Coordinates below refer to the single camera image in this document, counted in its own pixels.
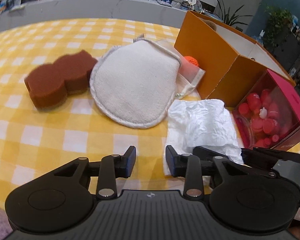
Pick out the white tissue cloth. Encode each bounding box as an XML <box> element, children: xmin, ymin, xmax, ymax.
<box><xmin>165</xmin><ymin>99</ymin><xmax>243</xmax><ymax>165</ymax></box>

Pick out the round white towel pad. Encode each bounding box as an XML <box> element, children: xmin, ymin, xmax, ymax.
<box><xmin>89</xmin><ymin>38</ymin><xmax>181</xmax><ymax>129</ymax></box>

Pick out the brown gourd-shaped sponge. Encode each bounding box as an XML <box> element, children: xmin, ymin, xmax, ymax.
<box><xmin>24</xmin><ymin>50</ymin><xmax>98</xmax><ymax>110</ymax></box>

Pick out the brown fuzzy plush cloth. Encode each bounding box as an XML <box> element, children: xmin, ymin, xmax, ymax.
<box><xmin>204</xmin><ymin>20</ymin><xmax>217</xmax><ymax>31</ymax></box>

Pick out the pink box of red items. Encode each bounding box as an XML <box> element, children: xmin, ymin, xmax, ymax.
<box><xmin>232</xmin><ymin>70</ymin><xmax>300</xmax><ymax>151</ymax></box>

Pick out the orange ball in mesh bag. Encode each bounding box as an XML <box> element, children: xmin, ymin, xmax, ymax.
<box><xmin>175</xmin><ymin>56</ymin><xmax>205</xmax><ymax>99</ymax></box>

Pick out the yellow white checkered tablecloth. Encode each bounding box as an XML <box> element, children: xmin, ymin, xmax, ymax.
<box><xmin>0</xmin><ymin>17</ymin><xmax>300</xmax><ymax>210</ymax></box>

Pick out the orange cardboard box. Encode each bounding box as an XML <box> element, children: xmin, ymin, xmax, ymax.
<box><xmin>174</xmin><ymin>11</ymin><xmax>295</xmax><ymax>107</ymax></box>

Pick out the dark cabinet with plants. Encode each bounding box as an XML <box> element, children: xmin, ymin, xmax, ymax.
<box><xmin>262</xmin><ymin>7</ymin><xmax>300</xmax><ymax>71</ymax></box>

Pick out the potted long-leaf plant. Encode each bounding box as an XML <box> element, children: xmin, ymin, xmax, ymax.
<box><xmin>213</xmin><ymin>0</ymin><xmax>253</xmax><ymax>27</ymax></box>

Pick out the white TV console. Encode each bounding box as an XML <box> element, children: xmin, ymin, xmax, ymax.
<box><xmin>0</xmin><ymin>0</ymin><xmax>186</xmax><ymax>32</ymax></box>

